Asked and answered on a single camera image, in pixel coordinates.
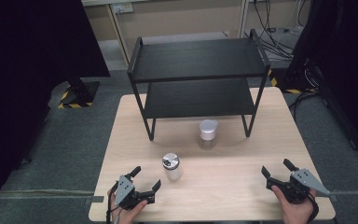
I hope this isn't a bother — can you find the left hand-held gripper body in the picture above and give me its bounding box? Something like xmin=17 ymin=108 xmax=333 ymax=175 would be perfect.
xmin=114 ymin=175 xmax=157 ymax=211

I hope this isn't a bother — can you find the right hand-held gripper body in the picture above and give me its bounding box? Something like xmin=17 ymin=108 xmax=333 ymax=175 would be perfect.
xmin=270 ymin=168 xmax=331 ymax=205

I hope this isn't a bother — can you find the glass jar with silver lid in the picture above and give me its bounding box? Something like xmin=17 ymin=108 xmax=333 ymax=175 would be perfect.
xmin=161 ymin=152 xmax=184 ymax=182

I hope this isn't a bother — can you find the black two-tier shelf rack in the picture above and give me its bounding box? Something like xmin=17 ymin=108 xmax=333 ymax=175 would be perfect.
xmin=127 ymin=28 xmax=272 ymax=142

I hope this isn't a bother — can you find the person's left hand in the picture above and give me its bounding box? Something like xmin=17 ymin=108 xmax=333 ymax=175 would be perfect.
xmin=107 ymin=189 xmax=149 ymax=224

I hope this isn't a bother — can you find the person's right hand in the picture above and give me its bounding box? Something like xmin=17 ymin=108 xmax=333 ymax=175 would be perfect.
xmin=271 ymin=185 xmax=318 ymax=224

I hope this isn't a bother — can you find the grey floor tape strip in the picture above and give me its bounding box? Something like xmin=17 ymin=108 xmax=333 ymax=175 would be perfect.
xmin=0 ymin=188 xmax=105 ymax=205

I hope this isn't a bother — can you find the black stand base striped tape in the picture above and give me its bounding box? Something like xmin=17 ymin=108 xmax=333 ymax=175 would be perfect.
xmin=57 ymin=80 xmax=102 ymax=110

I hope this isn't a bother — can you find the black equipment rack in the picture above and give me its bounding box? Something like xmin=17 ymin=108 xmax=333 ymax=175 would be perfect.
xmin=285 ymin=0 xmax=358 ymax=154

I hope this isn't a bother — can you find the black curtain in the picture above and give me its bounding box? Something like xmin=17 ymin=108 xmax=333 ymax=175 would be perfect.
xmin=0 ymin=0 xmax=112 ymax=217

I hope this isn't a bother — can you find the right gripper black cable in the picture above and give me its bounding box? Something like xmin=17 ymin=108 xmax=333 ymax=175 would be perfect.
xmin=306 ymin=191 xmax=321 ymax=224

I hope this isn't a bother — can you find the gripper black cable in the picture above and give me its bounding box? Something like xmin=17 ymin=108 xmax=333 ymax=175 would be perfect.
xmin=104 ymin=181 xmax=122 ymax=224
xmin=306 ymin=191 xmax=321 ymax=224

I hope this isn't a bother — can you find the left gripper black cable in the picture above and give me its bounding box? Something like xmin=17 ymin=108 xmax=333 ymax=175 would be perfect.
xmin=104 ymin=181 xmax=122 ymax=224

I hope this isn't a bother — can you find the white wall power outlet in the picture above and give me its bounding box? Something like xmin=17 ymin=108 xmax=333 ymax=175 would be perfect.
xmin=111 ymin=2 xmax=135 ymax=15

